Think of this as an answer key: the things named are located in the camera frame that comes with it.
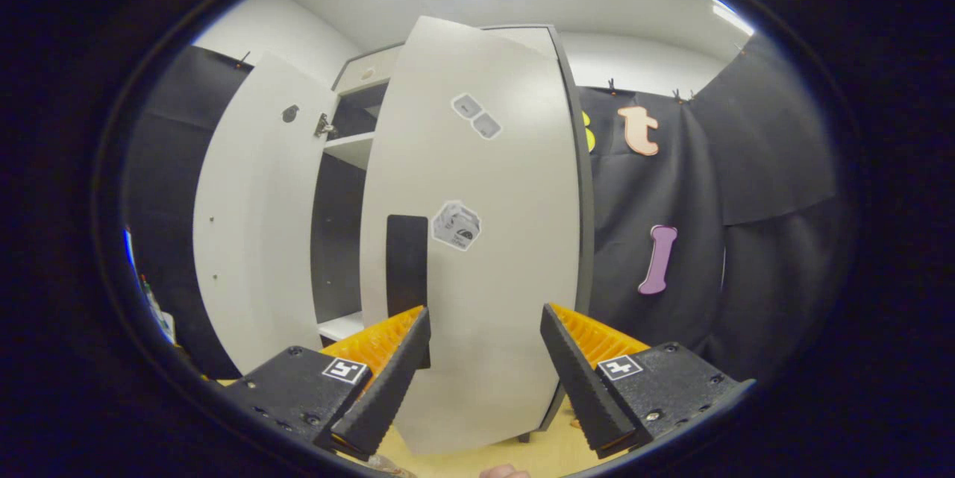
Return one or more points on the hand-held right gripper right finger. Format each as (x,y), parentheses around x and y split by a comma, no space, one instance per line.
(586,388)

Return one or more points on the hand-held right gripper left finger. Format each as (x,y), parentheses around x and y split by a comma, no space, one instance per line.
(388,388)

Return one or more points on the white cabinet door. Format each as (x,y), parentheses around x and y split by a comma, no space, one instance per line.
(485,180)
(254,224)

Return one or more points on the white and grey cabinet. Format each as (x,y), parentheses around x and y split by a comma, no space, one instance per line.
(339,239)

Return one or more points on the black backdrop cloth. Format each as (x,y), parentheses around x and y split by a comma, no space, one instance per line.
(746,277)

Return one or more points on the small ceiling light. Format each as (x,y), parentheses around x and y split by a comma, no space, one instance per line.
(733,16)

